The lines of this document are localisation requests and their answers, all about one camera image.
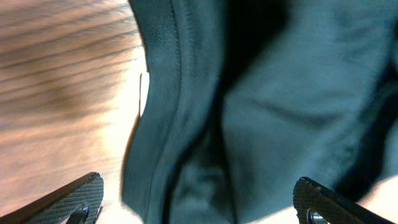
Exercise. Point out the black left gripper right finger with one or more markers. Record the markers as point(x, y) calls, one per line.
point(315, 204)

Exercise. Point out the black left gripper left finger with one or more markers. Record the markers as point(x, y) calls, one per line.
point(77, 202)

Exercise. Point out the black t-shirt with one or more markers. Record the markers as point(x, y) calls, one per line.
point(246, 97)

